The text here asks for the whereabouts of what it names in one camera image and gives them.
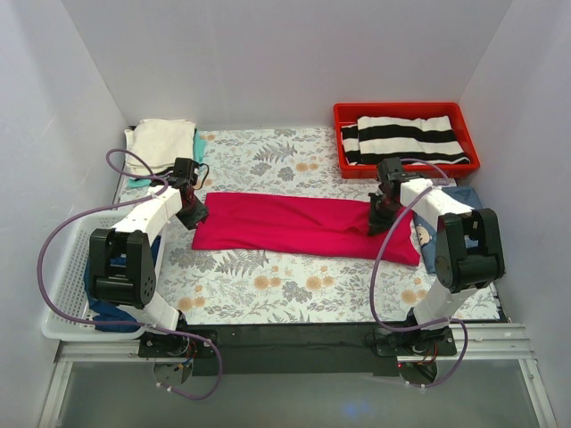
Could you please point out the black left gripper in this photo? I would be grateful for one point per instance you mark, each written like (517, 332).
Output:
(194, 214)

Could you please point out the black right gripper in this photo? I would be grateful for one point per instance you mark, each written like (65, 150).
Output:
(380, 220)

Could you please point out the crimson red t shirt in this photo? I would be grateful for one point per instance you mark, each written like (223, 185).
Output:
(288, 224)

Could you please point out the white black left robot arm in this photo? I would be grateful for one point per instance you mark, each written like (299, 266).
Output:
(133, 288)

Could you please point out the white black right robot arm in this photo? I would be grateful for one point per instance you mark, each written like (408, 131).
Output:
(468, 249)

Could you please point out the grey blue folded shirt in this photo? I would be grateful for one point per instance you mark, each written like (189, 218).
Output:
(427, 234)

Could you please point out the teal folded shirt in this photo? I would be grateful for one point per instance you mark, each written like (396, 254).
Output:
(198, 153)

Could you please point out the cream folded shirt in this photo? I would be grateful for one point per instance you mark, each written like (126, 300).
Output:
(158, 142)

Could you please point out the black white striped shirt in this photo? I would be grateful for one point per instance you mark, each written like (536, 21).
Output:
(371, 140)

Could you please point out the red plastic tray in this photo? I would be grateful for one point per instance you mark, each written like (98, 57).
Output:
(348, 113)

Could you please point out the navy blue shirt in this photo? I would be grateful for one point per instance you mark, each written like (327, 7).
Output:
(105, 311)

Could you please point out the white plastic laundry basket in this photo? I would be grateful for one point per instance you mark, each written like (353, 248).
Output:
(69, 295)

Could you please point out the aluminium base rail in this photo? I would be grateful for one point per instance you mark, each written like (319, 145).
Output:
(301, 376)

